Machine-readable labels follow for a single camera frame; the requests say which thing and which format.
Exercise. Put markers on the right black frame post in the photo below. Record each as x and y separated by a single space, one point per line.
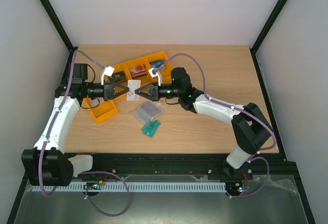
268 25

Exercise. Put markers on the pink floral credit card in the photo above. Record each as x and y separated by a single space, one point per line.
133 85

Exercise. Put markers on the red card stack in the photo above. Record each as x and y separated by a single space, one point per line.
137 71

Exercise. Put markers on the black card stack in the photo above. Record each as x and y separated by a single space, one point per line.
118 77

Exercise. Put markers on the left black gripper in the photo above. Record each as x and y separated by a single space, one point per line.
109 91

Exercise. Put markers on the yellow bin with pink cards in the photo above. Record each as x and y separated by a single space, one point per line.
99 109

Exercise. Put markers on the black aluminium frame rail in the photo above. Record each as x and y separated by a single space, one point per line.
175 164

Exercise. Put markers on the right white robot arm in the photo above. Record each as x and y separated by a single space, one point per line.
250 127

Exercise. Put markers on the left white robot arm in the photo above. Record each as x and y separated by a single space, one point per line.
59 121

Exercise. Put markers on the left black frame post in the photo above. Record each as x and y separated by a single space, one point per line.
57 24

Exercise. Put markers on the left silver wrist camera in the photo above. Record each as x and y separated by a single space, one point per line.
107 71

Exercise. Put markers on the yellow bin with black cards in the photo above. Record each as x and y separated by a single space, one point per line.
120 67

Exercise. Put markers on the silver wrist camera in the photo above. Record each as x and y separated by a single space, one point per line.
107 71
155 73

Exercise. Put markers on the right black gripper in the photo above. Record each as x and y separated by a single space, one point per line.
154 92

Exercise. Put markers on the blue card stack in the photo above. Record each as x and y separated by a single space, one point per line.
156 64

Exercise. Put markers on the black frame post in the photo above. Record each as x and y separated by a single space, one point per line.
268 25
57 24

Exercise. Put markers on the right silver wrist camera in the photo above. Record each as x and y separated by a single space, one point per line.
155 73

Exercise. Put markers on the white slotted cable duct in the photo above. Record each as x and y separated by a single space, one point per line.
161 187

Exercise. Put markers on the yellow bin with blue cards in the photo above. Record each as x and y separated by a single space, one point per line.
165 70

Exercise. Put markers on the teal VIP card stack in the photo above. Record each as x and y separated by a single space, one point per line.
150 128

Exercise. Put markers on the yellow bin with red cards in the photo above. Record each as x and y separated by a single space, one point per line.
147 79

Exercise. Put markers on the beige leather card holder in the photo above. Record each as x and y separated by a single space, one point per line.
147 112

